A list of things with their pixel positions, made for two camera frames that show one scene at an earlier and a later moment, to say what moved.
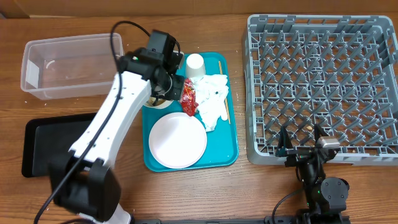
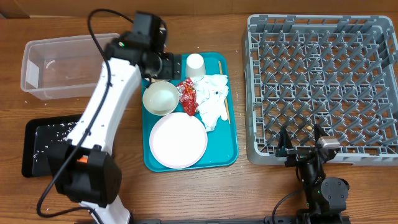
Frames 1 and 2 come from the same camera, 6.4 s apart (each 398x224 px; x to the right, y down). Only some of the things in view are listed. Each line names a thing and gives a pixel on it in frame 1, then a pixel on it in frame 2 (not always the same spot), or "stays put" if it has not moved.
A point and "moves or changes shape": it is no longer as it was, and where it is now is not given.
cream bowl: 160,103 moves or changes shape
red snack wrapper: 188,100 stays put
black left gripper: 175,92 -> 173,70
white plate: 176,140 stays put
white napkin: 211,91 stays put
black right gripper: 296,154 stays put
